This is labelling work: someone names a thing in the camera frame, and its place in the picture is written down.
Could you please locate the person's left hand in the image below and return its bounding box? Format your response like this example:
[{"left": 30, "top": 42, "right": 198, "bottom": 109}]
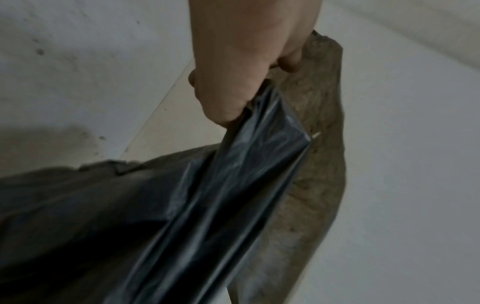
[{"left": 187, "top": 0, "right": 324, "bottom": 127}]

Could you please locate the new black trash bag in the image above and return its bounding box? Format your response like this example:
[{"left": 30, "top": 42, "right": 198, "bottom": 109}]
[{"left": 0, "top": 29, "right": 350, "bottom": 304}]

